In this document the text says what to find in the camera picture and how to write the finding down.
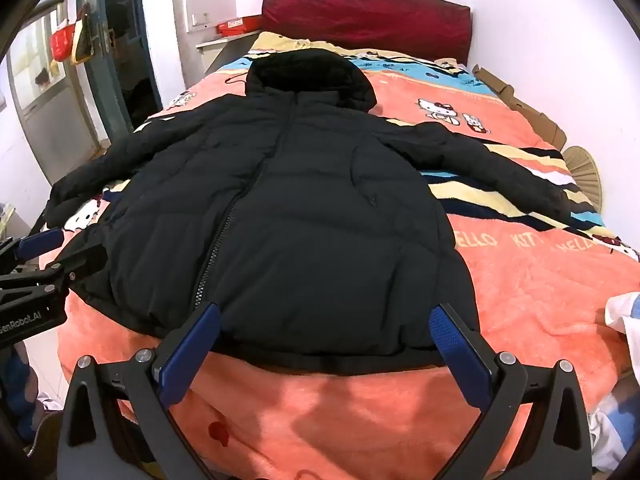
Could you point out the red hanging bag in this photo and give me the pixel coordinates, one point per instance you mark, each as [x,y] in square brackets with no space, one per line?
[62,42]

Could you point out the black hooded puffer jacket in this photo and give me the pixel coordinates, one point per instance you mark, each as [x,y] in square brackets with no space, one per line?
[300,200]

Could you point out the dark teal door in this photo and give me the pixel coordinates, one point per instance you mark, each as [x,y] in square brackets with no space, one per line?
[117,60]

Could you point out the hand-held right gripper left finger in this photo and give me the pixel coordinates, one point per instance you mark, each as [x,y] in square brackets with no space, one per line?
[190,355]

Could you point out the white bedside table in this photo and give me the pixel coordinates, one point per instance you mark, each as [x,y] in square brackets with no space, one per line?
[215,52]

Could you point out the red flat box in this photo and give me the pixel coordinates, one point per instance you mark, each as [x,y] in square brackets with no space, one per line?
[239,25]

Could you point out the white wall switch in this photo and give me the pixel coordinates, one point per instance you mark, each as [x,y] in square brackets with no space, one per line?
[201,19]

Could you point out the orange cartoon printed blanket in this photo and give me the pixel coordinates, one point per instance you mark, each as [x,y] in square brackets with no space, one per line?
[530,290]

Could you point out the woven straw fan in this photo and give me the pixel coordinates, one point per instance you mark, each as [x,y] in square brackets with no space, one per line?
[585,172]

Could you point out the dark red padded headboard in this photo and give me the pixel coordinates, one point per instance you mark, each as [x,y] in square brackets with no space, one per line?
[365,17]

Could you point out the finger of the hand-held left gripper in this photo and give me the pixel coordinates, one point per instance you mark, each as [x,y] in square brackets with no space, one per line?
[40,243]
[82,260]

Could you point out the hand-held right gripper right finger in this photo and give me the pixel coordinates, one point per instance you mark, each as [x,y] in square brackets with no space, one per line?
[460,355]

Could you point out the grey framed glass door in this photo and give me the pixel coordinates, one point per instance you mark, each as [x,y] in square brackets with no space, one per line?
[40,75]

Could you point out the white cloth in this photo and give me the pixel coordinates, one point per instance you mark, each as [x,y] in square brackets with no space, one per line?
[622,310]

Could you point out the brown cardboard sheet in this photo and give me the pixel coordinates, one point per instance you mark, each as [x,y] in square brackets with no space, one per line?
[530,105]

